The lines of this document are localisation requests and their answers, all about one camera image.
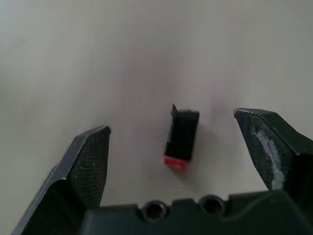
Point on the small black red block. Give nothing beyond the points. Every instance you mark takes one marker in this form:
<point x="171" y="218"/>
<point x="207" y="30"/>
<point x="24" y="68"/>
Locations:
<point x="182" y="138"/>

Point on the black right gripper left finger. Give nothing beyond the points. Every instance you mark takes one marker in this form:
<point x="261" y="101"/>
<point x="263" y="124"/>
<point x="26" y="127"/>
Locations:
<point x="73" y="176"/>

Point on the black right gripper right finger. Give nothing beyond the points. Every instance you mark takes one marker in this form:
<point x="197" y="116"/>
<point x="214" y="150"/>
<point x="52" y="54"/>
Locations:
<point x="274" y="147"/>

